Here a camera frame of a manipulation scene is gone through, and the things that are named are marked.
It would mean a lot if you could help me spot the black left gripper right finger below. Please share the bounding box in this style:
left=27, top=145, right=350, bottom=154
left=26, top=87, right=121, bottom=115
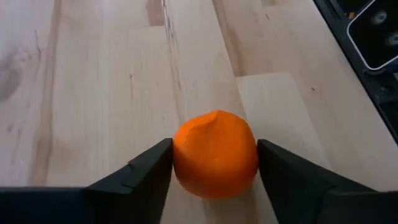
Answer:
left=256, top=139, right=398, bottom=224

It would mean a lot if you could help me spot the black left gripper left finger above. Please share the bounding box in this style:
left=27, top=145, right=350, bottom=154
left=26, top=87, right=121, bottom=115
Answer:
left=0, top=138, right=174, bottom=224

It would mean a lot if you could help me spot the small orange fruit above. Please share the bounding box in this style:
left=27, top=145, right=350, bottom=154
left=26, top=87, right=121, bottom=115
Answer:
left=172, top=109, right=259, bottom=200

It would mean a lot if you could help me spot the black white-edged mounting plate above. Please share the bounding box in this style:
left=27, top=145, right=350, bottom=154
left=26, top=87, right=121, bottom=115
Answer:
left=346, top=0, right=398, bottom=71

